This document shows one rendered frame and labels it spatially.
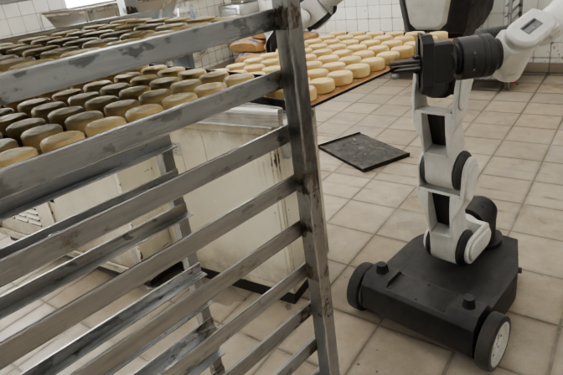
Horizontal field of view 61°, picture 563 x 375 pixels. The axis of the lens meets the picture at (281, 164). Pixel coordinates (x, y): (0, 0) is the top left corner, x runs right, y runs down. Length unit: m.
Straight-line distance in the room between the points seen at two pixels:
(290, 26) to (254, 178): 1.23
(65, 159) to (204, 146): 1.44
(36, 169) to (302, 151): 0.39
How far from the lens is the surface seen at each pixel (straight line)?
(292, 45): 0.72
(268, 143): 0.75
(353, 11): 6.11
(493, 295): 1.99
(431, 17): 1.55
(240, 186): 1.95
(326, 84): 0.89
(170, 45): 0.62
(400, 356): 1.96
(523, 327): 2.13
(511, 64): 1.11
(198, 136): 1.98
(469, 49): 1.05
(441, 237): 1.94
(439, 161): 1.76
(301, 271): 0.89
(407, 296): 1.91
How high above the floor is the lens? 1.40
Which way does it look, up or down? 23 degrees down
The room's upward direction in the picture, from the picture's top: 8 degrees counter-clockwise
